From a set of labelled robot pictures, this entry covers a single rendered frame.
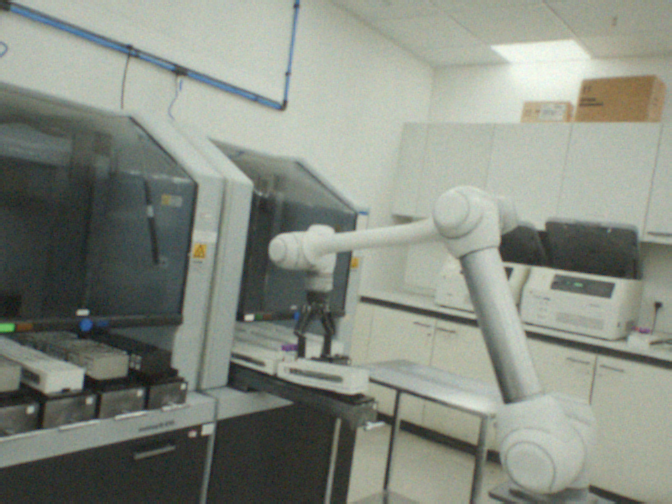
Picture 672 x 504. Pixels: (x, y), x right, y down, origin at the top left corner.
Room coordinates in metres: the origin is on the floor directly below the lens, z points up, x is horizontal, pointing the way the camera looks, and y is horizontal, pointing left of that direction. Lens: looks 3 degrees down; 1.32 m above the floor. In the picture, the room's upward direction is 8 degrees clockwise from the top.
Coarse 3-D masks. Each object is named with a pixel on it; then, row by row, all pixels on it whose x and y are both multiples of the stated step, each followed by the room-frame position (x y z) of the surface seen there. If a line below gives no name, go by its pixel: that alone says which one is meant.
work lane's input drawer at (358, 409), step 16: (240, 368) 2.19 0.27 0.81; (256, 384) 2.14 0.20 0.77; (272, 384) 2.10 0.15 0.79; (288, 384) 2.07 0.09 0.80; (288, 400) 2.05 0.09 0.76; (304, 400) 2.01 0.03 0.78; (320, 400) 1.98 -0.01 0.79; (336, 400) 1.96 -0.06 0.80; (352, 400) 1.93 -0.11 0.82; (368, 400) 1.98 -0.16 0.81; (336, 416) 1.94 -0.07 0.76; (352, 416) 1.90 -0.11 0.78; (368, 416) 1.97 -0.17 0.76
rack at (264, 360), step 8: (232, 344) 2.29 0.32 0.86; (240, 344) 2.31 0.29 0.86; (232, 352) 2.33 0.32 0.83; (240, 352) 2.22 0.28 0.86; (248, 352) 2.19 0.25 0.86; (256, 352) 2.21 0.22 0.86; (264, 352) 2.23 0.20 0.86; (272, 352) 2.24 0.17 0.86; (232, 360) 2.23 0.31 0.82; (240, 360) 2.29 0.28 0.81; (248, 360) 2.31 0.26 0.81; (256, 360) 2.30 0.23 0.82; (264, 360) 2.15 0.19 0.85; (272, 360) 2.13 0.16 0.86; (280, 360) 2.15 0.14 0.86; (264, 368) 2.15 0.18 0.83; (272, 368) 2.13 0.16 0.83
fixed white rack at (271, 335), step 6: (252, 330) 2.62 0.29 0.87; (258, 330) 2.64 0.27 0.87; (264, 330) 2.66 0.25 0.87; (258, 336) 2.58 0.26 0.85; (264, 336) 2.56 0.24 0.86; (270, 336) 2.56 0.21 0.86; (276, 336) 2.57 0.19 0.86; (282, 336) 2.58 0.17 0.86; (288, 336) 2.61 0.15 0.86; (282, 342) 2.51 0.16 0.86; (288, 342) 2.49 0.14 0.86; (294, 342) 2.49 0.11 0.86; (312, 342) 2.54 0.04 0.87; (306, 348) 2.44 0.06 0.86; (312, 348) 2.47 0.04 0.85; (318, 348) 2.50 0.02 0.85; (306, 354) 2.44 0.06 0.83; (312, 354) 2.47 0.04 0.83; (318, 354) 2.51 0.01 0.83
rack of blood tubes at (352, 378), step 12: (300, 372) 2.15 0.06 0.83; (324, 372) 2.00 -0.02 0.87; (336, 372) 1.97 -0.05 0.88; (348, 372) 1.96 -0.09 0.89; (360, 372) 1.98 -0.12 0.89; (312, 384) 2.02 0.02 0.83; (324, 384) 2.00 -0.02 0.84; (336, 384) 1.97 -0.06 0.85; (348, 384) 1.94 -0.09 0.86; (360, 384) 1.98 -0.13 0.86
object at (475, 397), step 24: (408, 360) 2.70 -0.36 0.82; (384, 384) 2.24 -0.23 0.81; (408, 384) 2.25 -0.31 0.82; (432, 384) 2.30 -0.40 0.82; (456, 384) 2.36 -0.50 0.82; (480, 384) 2.43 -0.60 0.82; (456, 408) 2.07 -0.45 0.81; (480, 408) 2.06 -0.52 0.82; (336, 432) 2.36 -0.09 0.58; (480, 432) 2.01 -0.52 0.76; (480, 456) 2.01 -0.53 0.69; (384, 480) 2.70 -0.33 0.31; (480, 480) 2.01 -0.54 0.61
